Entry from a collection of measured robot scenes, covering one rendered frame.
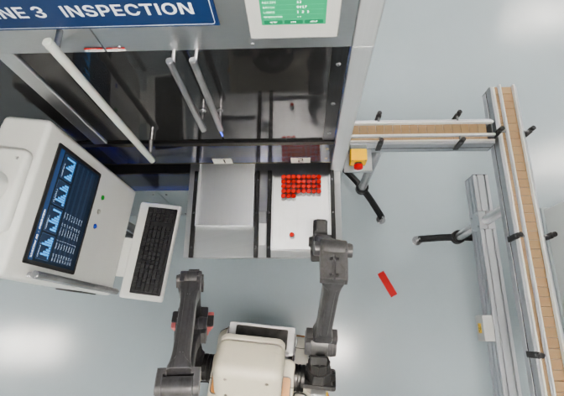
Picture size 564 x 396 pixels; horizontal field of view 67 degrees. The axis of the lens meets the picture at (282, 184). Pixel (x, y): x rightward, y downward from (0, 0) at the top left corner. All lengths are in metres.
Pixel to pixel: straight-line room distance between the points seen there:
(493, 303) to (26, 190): 2.03
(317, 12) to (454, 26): 2.70
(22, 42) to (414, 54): 2.72
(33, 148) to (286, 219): 1.02
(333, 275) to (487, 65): 2.63
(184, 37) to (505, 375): 2.01
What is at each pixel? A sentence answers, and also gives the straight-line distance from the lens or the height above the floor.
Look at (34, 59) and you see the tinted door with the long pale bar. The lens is 1.42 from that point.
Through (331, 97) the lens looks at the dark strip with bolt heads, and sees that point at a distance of 1.40.
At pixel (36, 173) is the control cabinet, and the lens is 1.53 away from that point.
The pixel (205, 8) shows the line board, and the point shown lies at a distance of 1.07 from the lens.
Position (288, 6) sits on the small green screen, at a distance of 1.04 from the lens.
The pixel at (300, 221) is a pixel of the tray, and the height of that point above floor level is 0.88.
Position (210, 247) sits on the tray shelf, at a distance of 1.94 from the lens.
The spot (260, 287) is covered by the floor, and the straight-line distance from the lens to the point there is 2.77.
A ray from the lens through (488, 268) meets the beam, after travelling 2.40.
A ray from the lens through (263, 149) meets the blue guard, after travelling 1.76.
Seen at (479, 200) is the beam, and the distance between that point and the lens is 2.49.
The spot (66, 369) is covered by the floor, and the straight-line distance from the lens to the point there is 3.10.
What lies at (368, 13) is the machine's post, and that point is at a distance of 1.09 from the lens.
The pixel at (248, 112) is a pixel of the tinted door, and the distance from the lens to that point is 1.50.
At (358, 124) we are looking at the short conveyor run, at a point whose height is 0.96.
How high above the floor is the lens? 2.75
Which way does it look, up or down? 71 degrees down
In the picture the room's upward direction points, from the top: 8 degrees counter-clockwise
